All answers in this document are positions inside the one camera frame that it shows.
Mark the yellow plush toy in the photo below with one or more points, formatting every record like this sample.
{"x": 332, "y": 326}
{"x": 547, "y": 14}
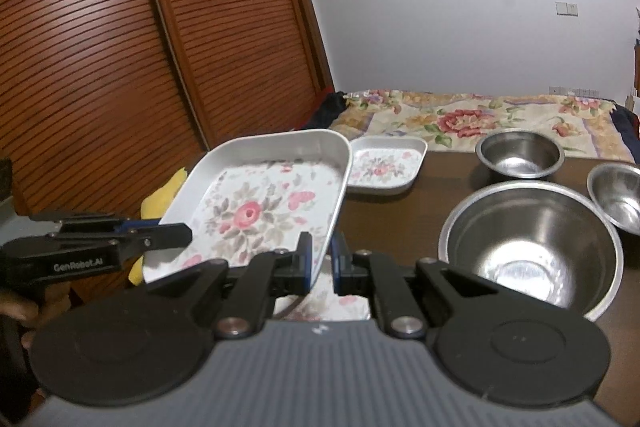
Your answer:
{"x": 153, "y": 208}

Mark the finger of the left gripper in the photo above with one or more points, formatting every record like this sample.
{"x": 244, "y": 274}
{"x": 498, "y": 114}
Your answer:
{"x": 85, "y": 249}
{"x": 85, "y": 220}

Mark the large steel bowl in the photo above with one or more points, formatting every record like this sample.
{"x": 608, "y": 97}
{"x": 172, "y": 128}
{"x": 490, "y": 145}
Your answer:
{"x": 539, "y": 238}

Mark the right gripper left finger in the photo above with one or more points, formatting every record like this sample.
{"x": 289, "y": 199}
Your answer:
{"x": 142, "y": 343}

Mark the wall light switch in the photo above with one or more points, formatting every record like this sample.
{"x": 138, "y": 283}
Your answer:
{"x": 566, "y": 9}

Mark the dark clothes pile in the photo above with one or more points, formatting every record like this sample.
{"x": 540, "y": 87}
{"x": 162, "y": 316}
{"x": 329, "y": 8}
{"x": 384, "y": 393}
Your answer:
{"x": 329, "y": 109}

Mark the floral bed quilt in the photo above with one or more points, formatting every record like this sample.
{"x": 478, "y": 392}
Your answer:
{"x": 584, "y": 127}

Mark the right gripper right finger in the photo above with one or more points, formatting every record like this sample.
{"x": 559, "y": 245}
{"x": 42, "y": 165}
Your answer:
{"x": 497, "y": 343}

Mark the right steel bowl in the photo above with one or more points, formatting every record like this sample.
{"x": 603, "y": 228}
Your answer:
{"x": 615, "y": 189}

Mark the wooden louvered wardrobe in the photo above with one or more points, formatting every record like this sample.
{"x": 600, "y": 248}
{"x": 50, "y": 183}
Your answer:
{"x": 102, "y": 101}

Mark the wall socket strip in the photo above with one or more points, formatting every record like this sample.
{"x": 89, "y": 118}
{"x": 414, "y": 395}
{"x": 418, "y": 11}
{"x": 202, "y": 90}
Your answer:
{"x": 580, "y": 92}

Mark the small steel bowl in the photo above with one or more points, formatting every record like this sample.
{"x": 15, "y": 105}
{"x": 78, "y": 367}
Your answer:
{"x": 520, "y": 154}

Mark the small floral tray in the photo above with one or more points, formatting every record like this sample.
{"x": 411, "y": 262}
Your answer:
{"x": 385, "y": 165}

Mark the large floral tray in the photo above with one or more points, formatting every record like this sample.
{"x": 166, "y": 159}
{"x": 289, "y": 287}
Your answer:
{"x": 258, "y": 194}

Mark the person's left hand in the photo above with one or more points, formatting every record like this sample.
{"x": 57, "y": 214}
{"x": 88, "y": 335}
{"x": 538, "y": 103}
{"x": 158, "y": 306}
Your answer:
{"x": 26, "y": 314}

